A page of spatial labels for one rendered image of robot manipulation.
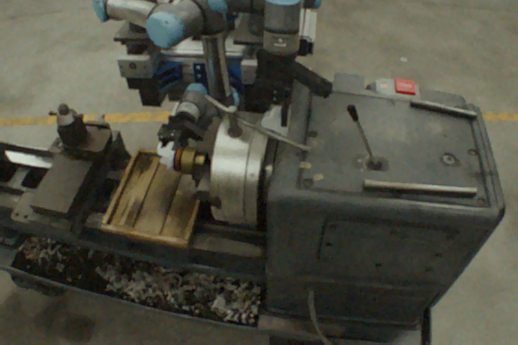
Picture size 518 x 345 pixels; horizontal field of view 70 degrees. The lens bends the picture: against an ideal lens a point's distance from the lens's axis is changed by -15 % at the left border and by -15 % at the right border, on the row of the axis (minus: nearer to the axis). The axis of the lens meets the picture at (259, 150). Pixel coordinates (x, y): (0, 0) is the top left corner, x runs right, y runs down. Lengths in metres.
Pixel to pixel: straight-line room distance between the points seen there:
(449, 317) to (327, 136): 1.49
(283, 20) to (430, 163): 0.50
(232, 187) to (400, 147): 0.43
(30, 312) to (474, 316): 2.37
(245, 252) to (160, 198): 0.34
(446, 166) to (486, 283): 1.49
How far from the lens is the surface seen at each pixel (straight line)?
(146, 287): 1.63
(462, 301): 2.38
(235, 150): 1.07
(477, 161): 1.14
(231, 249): 1.32
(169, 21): 1.24
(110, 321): 2.26
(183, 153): 1.23
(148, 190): 1.47
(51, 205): 1.44
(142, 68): 1.67
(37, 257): 1.90
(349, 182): 0.98
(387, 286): 1.30
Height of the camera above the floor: 2.00
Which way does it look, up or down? 47 degrees down
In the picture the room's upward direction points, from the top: 1 degrees counter-clockwise
